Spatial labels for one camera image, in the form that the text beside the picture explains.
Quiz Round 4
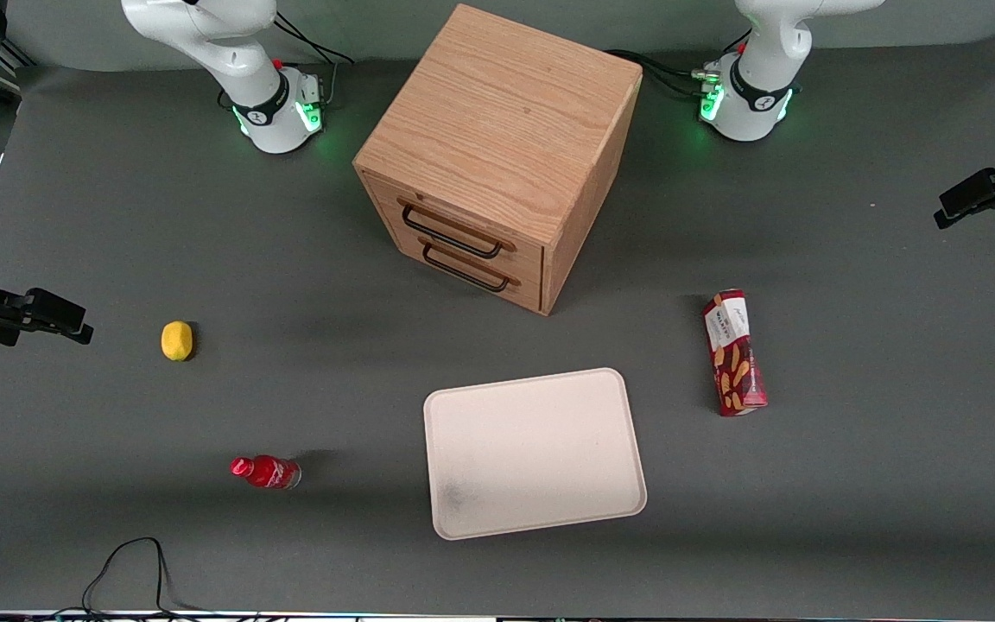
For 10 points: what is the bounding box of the small red soda bottle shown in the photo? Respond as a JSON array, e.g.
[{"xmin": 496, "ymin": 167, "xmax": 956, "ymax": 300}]
[{"xmin": 230, "ymin": 455, "xmax": 302, "ymax": 491}]

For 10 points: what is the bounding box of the black looped table cable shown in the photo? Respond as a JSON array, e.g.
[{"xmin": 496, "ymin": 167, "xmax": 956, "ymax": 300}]
[{"xmin": 81, "ymin": 536, "xmax": 205, "ymax": 618}]

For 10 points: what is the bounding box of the black left arm base cable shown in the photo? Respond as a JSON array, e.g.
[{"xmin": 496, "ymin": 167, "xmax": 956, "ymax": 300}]
[{"xmin": 605, "ymin": 48, "xmax": 719, "ymax": 100}]

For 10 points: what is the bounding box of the yellow lemon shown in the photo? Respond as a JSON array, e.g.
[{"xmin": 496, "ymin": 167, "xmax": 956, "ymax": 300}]
[{"xmin": 161, "ymin": 321, "xmax": 194, "ymax": 362}]

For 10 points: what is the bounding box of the red cookie box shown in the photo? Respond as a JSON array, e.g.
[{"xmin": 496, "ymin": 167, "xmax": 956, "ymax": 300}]
[{"xmin": 703, "ymin": 289, "xmax": 769, "ymax": 418}]

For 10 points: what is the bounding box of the wooden two-drawer cabinet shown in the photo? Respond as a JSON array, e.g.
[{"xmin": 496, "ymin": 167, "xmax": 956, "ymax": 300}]
[{"xmin": 353, "ymin": 3, "xmax": 643, "ymax": 317}]

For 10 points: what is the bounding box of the black arm base cable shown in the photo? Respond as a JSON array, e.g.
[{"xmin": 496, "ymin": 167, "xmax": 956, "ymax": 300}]
[
  {"xmin": 271, "ymin": 10, "xmax": 355, "ymax": 106},
  {"xmin": 605, "ymin": 48, "xmax": 719, "ymax": 100}
]

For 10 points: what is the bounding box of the black right arm base cable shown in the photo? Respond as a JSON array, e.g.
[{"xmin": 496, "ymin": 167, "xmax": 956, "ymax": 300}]
[{"xmin": 271, "ymin": 10, "xmax": 355, "ymax": 106}]

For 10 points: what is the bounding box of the beige rectangular tray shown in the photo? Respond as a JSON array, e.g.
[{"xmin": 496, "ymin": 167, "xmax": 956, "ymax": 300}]
[{"xmin": 423, "ymin": 367, "xmax": 648, "ymax": 542}]

